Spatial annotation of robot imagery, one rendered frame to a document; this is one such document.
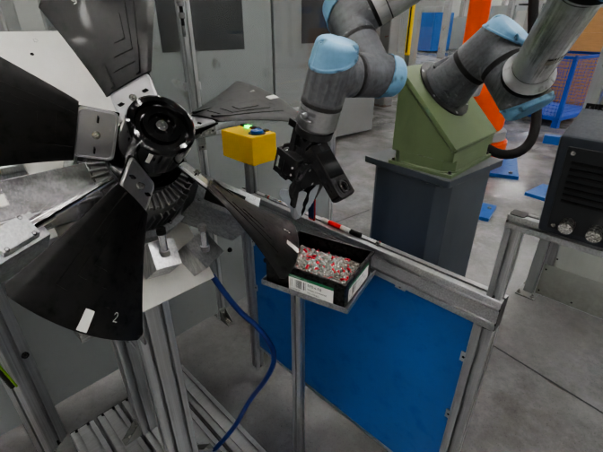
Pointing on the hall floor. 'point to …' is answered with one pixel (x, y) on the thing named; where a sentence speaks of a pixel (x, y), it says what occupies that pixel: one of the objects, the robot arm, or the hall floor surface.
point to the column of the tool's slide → (27, 385)
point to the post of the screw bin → (298, 370)
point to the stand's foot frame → (205, 402)
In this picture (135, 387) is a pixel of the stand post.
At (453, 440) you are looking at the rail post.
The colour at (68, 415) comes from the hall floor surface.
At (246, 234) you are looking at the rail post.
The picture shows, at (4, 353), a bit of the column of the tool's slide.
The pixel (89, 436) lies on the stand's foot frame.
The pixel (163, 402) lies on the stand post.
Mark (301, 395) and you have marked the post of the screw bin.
